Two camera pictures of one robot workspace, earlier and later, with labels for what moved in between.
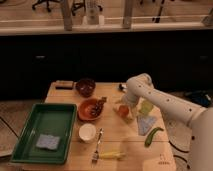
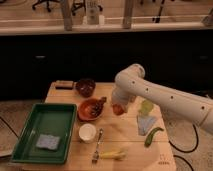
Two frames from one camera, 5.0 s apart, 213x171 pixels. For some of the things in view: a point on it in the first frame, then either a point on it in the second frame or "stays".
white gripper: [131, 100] → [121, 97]
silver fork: [95, 155] stays
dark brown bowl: [85, 87] stays
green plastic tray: [47, 119] stays
